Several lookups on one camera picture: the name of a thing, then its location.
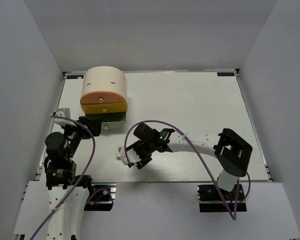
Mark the yellow container drawer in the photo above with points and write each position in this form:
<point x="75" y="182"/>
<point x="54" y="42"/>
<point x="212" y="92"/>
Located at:
<point x="104" y="108"/>

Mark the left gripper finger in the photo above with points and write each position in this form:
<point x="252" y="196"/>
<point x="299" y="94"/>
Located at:
<point x="86" y="122"/>
<point x="96" y="126"/>

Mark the orange container drawer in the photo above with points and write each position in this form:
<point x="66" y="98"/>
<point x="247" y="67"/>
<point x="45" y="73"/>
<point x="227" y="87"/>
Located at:
<point x="99" y="97"/>

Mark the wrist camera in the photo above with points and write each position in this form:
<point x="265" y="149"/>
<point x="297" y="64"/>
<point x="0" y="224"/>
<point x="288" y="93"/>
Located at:
<point x="132" y="158"/>
<point x="62" y="117"/>

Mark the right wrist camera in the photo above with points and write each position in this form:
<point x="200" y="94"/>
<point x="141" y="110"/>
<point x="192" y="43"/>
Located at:
<point x="132" y="158"/>

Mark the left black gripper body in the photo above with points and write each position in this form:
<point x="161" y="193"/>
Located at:
<point x="74" y="135"/>

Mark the cream cylindrical drawer container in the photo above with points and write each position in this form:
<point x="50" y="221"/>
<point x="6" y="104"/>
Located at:
<point x="104" y="79"/>

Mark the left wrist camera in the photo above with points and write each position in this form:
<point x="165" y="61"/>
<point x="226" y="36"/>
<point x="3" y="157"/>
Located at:
<point x="62" y="117"/>

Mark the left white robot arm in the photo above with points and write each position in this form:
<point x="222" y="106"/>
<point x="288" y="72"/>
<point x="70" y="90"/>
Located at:
<point x="67" y="191"/>

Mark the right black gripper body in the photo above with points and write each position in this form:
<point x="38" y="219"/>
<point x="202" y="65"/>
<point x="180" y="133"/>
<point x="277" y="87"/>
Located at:
<point x="144" y="150"/>

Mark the blue table label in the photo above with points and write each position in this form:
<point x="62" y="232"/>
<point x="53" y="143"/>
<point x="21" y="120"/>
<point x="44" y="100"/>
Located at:
<point x="225" y="74"/>
<point x="76" y="76"/>

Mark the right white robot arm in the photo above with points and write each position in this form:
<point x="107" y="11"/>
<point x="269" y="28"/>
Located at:
<point x="231" y="150"/>

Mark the left blue table label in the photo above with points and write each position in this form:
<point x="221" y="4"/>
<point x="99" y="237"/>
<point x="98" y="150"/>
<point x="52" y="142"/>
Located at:
<point x="76" y="76"/>

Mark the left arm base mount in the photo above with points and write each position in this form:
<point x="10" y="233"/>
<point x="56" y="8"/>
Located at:
<point x="101" y="201"/>

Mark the right blue table label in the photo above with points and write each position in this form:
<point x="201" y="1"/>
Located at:
<point x="225" y="74"/>

